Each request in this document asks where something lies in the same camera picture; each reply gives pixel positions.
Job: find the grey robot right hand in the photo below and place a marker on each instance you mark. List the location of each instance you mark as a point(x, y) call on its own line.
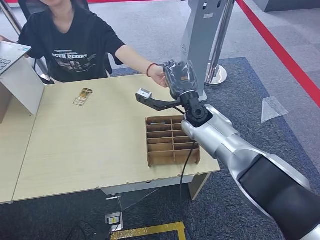
point(181, 78)

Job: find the person's left hand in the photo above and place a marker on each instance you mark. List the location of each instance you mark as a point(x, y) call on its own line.
point(158, 75)

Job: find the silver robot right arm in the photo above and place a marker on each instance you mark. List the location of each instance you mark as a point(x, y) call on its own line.
point(235, 145)

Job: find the person's left forearm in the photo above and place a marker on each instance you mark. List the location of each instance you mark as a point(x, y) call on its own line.
point(132, 59)

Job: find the wooden slotted card organizer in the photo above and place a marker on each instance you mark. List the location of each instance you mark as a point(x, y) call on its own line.
point(162, 142)

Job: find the person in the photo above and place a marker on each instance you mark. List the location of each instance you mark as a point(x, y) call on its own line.
point(75, 43)

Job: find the grey kiosk column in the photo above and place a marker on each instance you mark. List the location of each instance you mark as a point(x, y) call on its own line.
point(202, 33)

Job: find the dark blue carpet mat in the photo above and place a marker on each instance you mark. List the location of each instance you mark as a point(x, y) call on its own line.
point(240, 99)

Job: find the clear plastic sheet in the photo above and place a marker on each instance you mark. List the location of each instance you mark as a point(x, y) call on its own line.
point(272, 109)

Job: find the red barrier belt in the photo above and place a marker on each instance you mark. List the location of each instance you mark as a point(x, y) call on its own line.
point(282, 53)

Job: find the metal floor socket box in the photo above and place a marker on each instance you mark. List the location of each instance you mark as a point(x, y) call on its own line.
point(113, 222)

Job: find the grey platform base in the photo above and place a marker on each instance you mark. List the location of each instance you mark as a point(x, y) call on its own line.
point(287, 4)

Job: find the white laptop stand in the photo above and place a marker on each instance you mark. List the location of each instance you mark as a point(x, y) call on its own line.
point(23, 86)

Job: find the silver laptop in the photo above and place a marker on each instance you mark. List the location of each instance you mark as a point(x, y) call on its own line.
point(10, 54)

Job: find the grey metal bar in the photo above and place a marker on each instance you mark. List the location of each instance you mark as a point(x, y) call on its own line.
point(11, 16)

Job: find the pale wrist camera, black bracket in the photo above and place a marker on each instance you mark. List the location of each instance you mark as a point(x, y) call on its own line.
point(155, 101)

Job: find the chrome stanchion post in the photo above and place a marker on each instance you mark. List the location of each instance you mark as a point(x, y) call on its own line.
point(216, 74)

